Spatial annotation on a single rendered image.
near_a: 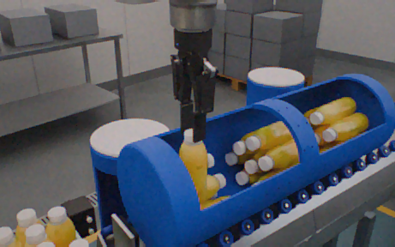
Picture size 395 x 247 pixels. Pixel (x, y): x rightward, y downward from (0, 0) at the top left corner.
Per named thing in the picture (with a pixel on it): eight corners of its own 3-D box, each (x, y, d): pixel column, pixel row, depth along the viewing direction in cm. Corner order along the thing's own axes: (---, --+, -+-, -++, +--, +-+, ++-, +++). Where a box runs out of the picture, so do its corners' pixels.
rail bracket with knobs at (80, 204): (101, 239, 105) (97, 209, 101) (75, 251, 101) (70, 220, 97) (87, 220, 112) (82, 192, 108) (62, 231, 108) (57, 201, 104)
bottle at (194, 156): (174, 195, 92) (173, 135, 85) (198, 188, 95) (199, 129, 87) (186, 210, 87) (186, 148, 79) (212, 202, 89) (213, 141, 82)
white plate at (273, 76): (309, 71, 197) (308, 73, 197) (257, 64, 208) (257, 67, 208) (297, 87, 175) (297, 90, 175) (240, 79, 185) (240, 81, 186)
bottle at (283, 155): (293, 142, 117) (254, 159, 108) (304, 130, 112) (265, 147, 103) (307, 159, 114) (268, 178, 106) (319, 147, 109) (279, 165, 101)
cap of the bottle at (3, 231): (14, 241, 82) (12, 235, 81) (-7, 248, 80) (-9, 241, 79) (12, 230, 85) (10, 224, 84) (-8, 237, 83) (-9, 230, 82)
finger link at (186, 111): (182, 106, 81) (180, 105, 81) (182, 135, 84) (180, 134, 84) (193, 103, 82) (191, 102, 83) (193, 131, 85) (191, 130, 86)
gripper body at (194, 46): (222, 29, 72) (220, 75, 76) (195, 21, 78) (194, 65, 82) (190, 34, 68) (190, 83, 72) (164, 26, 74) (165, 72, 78)
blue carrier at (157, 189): (386, 164, 132) (408, 86, 119) (177, 286, 85) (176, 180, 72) (317, 132, 152) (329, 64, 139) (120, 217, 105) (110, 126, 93)
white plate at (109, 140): (85, 125, 139) (86, 128, 140) (96, 161, 116) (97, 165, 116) (158, 114, 148) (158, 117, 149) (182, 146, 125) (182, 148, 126)
